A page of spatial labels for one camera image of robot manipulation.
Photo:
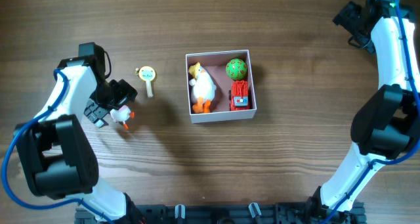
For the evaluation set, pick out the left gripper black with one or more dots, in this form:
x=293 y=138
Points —
x=107 y=105

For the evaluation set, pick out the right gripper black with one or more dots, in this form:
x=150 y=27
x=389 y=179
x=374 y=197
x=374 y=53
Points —
x=356 y=25

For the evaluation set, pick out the pink white duck figurine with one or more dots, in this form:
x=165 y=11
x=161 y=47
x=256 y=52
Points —
x=122 y=115

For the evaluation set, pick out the yellow wooden rattle toy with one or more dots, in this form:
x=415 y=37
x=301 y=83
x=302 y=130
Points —
x=147 y=74

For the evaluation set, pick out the white yellow plush duck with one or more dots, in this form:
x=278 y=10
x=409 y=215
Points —
x=203 y=89

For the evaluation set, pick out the pink cardboard box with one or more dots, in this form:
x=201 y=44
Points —
x=215 y=64

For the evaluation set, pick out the green patterned ball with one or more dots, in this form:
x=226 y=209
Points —
x=236 y=69

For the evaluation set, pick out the red toy fire truck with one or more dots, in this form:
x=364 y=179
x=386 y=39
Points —
x=239 y=96

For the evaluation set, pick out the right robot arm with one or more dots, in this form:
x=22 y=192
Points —
x=385 y=131

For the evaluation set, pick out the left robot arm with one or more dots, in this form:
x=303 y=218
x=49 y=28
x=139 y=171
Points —
x=56 y=156

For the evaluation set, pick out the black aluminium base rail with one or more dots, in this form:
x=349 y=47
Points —
x=279 y=213

